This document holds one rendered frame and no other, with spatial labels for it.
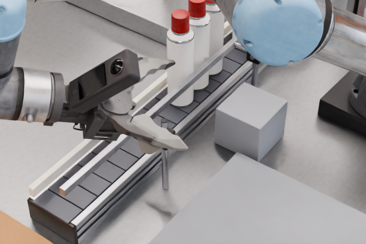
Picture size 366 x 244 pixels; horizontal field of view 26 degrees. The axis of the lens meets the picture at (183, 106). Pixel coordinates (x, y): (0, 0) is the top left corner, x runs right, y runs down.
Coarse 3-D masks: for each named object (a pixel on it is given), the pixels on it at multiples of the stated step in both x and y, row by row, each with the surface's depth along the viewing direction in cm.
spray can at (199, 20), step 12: (192, 0) 147; (204, 0) 147; (192, 12) 148; (204, 12) 148; (192, 24) 148; (204, 24) 149; (204, 36) 150; (204, 48) 152; (204, 60) 154; (204, 84) 158
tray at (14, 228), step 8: (0, 216) 140; (8, 216) 140; (0, 224) 138; (8, 224) 138; (16, 224) 138; (0, 232) 137; (8, 232) 137; (16, 232) 137; (24, 232) 137; (32, 232) 137; (0, 240) 136; (8, 240) 136; (16, 240) 136; (24, 240) 136; (32, 240) 136; (40, 240) 136
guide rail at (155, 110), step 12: (228, 48) 156; (216, 60) 154; (204, 72) 152; (180, 84) 148; (168, 96) 145; (156, 108) 142; (120, 144) 136; (96, 156) 133; (108, 156) 134; (84, 168) 131; (96, 168) 133; (72, 180) 129; (60, 192) 128
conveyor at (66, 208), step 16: (224, 64) 166; (240, 64) 166; (224, 80) 162; (160, 96) 158; (208, 96) 159; (144, 112) 154; (176, 112) 154; (128, 144) 147; (112, 160) 144; (128, 160) 144; (64, 176) 141; (96, 176) 141; (112, 176) 141; (48, 192) 138; (80, 192) 138; (96, 192) 138; (48, 208) 135; (64, 208) 135; (80, 208) 136
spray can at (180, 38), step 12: (180, 12) 144; (180, 24) 143; (168, 36) 145; (180, 36) 145; (192, 36) 146; (168, 48) 147; (180, 48) 145; (192, 48) 147; (180, 60) 147; (192, 60) 149; (168, 72) 151; (180, 72) 149; (192, 72) 151; (168, 84) 153; (192, 84) 153; (180, 96) 153; (192, 96) 155
